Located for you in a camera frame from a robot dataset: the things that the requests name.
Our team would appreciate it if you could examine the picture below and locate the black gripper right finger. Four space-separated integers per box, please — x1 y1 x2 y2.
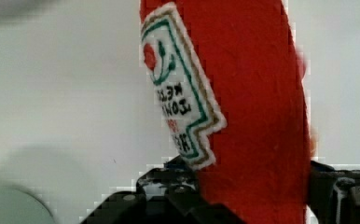
307 161 360 224

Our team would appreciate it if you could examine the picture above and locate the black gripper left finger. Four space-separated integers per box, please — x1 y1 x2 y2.
80 157 246 224

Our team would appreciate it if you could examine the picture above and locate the red felt ketchup bottle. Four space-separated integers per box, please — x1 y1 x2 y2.
140 0 311 224

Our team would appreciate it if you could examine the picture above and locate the green cup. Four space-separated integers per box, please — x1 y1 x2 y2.
0 185 56 224

